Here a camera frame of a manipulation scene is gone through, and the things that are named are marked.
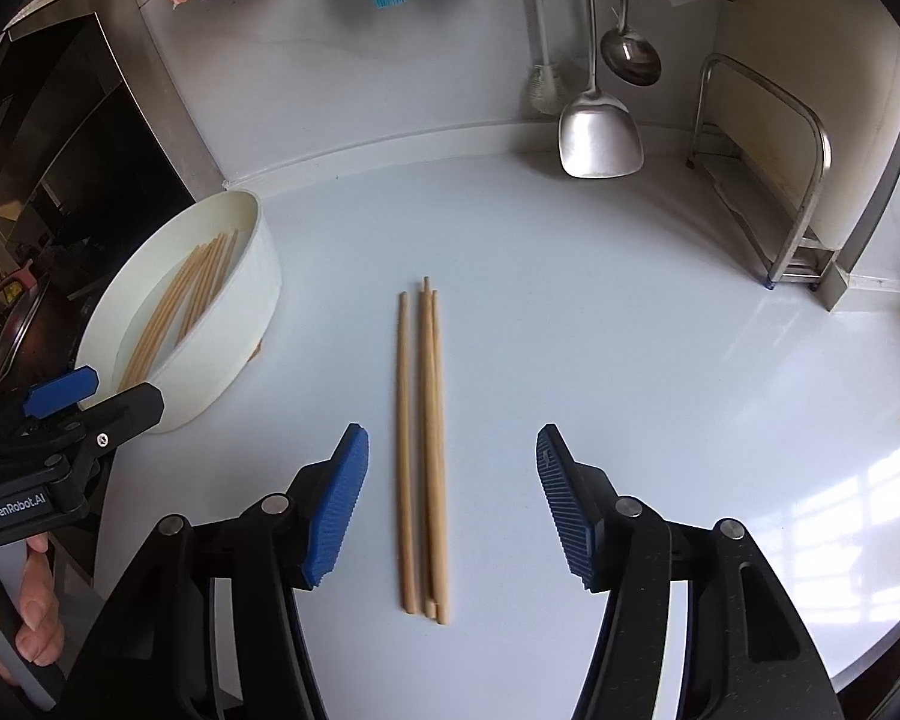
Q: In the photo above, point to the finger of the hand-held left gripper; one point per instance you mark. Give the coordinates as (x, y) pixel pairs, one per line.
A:
(60, 391)
(127, 406)

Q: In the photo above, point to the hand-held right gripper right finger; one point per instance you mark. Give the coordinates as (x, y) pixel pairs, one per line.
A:
(570, 517)

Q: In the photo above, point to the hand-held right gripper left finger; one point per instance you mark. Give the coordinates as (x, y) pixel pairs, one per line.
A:
(337, 510)

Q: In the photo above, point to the tapered wooden chopstick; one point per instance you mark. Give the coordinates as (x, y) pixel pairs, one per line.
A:
(425, 427)
(439, 480)
(405, 465)

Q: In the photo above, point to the bundle of wooden chopsticks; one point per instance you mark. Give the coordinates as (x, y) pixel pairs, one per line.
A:
(187, 292)

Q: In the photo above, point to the white round basin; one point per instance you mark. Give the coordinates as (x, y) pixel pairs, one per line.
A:
(232, 330)

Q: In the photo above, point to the person's left hand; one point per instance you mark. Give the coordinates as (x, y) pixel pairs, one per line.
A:
(41, 615)

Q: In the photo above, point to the steel cooking pot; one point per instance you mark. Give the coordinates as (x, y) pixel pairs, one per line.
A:
(15, 330)

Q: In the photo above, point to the steel board rack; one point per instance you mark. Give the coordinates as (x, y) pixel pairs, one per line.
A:
(795, 255)

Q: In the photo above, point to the steel spatula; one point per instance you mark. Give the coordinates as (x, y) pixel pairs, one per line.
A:
(598, 135)

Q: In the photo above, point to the white bottle brush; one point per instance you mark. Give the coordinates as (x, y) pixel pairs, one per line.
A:
(546, 94)

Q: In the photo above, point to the steel ladle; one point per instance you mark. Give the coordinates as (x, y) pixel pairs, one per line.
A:
(630, 56)

